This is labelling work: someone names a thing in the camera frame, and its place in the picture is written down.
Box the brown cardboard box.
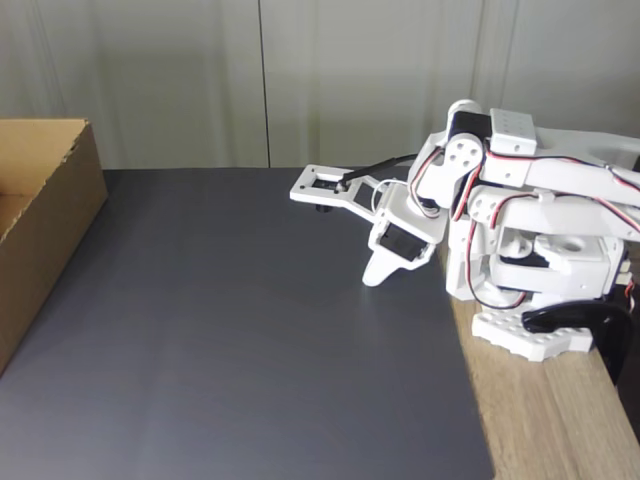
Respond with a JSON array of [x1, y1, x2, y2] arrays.
[[0, 117, 110, 379]]

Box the black table mat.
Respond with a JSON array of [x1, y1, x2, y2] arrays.
[[0, 167, 496, 480]]

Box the black table clamp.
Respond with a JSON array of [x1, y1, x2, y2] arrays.
[[521, 301, 634, 386]]

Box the black camera cable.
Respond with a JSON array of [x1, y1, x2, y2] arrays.
[[337, 154, 417, 191]]

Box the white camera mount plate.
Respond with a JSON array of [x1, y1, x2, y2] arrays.
[[289, 163, 391, 224]]

